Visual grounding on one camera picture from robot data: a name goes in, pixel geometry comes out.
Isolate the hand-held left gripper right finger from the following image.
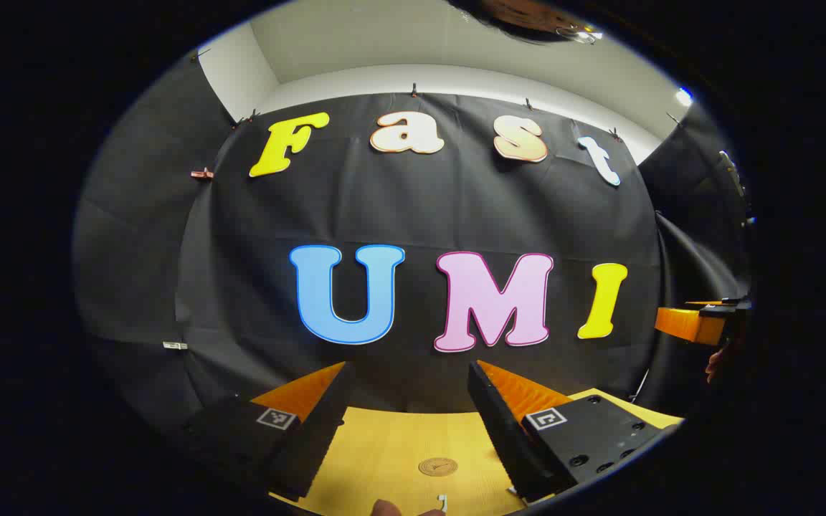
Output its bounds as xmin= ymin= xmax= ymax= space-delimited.
xmin=467 ymin=360 xmax=685 ymax=504

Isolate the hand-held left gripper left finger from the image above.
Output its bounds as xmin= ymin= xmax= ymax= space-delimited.
xmin=169 ymin=362 xmax=355 ymax=502

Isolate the wooden desktop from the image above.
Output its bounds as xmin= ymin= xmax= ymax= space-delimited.
xmin=270 ymin=387 xmax=686 ymax=516

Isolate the black backdrop cloth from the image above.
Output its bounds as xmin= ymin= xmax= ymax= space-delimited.
xmin=72 ymin=54 xmax=754 ymax=431

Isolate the person's head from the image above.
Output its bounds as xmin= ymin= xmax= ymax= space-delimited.
xmin=447 ymin=0 xmax=604 ymax=45

